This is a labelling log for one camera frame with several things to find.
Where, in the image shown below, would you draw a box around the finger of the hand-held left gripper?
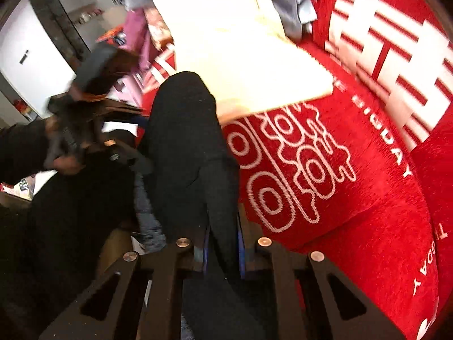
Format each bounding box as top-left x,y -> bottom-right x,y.
104,140 -> 153,177

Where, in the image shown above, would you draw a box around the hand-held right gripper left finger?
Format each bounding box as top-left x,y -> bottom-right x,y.
39,229 -> 210,340

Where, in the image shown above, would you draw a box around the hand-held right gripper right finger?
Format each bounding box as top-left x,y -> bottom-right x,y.
236,218 -> 407,340

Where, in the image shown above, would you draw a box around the black pants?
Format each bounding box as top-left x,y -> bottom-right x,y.
136,71 -> 280,340

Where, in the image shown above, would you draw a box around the grey floral bedsheet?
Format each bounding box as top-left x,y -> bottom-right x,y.
133,173 -> 168,254

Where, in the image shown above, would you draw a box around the colourful packet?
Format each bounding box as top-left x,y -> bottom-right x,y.
0,175 -> 36,201

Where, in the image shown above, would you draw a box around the white cabinet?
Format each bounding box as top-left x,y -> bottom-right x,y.
0,0 -> 76,119

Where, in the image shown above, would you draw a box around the red printed blanket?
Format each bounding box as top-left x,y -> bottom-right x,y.
134,0 -> 453,340

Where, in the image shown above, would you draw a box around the person's black clothed torso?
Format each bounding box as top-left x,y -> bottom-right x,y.
0,120 -> 142,340

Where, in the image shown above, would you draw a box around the dark shelf panel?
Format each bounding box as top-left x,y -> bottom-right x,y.
28,0 -> 91,64

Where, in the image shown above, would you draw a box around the purple cloth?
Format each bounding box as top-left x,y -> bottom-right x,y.
122,9 -> 153,75

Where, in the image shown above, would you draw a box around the cream bed sheet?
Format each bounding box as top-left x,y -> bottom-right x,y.
136,0 -> 335,121

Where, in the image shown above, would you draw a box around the grey garment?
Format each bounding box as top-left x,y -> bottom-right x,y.
269,0 -> 326,43

